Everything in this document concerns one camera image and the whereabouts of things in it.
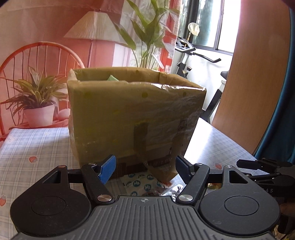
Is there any white blue dotted packet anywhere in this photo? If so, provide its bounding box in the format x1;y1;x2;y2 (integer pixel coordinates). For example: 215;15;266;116
120;171;166;196

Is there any green vegetable snack bag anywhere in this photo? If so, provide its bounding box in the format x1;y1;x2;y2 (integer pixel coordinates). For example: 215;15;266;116
107;75;119;81

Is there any gold fish tofu packet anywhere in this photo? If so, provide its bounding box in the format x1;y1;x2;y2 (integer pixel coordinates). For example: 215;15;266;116
207;183;222;190

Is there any small red candy wrapper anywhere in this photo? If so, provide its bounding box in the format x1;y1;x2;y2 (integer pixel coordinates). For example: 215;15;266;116
163;182;172;188

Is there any teal curtain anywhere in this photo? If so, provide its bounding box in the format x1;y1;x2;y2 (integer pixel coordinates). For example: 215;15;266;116
254;8;294;164

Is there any plaid strawberry bed sheet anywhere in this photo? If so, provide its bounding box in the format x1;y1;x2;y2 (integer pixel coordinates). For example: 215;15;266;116
1;119;254;239

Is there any wooden door panel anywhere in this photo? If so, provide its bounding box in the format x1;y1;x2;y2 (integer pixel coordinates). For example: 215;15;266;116
213;1;291;153

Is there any black exercise bike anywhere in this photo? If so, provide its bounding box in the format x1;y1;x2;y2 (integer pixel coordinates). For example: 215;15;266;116
173;37;232;123

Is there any round mirror on stand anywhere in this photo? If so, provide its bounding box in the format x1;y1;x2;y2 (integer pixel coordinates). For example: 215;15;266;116
187;23;200;40

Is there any window with dark frame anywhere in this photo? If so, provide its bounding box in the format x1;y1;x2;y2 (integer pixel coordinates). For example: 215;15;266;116
178;0;241;55

